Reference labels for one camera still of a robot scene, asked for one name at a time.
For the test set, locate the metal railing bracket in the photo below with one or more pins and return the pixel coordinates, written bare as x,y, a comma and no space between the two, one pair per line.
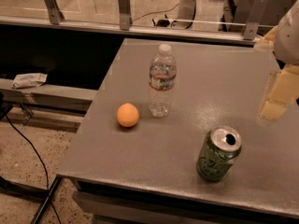
125,14
55,14
254,19

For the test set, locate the white wipes packet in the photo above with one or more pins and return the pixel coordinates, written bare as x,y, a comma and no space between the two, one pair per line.
29,80

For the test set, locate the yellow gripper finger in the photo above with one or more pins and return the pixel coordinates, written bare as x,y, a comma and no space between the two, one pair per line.
283,92
267,42

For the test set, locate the right metal railing bracket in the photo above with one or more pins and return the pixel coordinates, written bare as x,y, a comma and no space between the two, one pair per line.
254,19

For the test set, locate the orange ball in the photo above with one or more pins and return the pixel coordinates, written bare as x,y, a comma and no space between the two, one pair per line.
127,115

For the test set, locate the left metal railing bracket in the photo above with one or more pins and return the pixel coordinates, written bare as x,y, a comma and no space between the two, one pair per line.
55,14

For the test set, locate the green soda can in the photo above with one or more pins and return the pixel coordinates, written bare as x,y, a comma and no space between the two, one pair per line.
221,147

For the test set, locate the middle metal railing bracket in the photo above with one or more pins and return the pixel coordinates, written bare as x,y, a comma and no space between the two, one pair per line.
125,14

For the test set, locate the white rounded gripper body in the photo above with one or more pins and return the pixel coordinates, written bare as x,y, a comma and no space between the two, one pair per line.
288,39

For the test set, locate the grey metal bench beam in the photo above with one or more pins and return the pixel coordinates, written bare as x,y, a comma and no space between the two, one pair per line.
61,97

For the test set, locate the clear plastic water bottle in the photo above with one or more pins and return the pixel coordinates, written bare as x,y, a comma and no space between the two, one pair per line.
162,77

